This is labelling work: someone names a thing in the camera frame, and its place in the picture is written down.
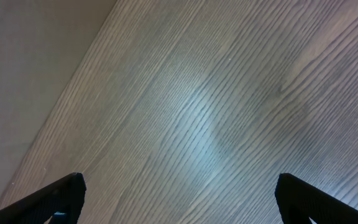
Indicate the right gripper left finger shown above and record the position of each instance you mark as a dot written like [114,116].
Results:
[59,202]

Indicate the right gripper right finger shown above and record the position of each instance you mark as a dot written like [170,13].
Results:
[300,202]

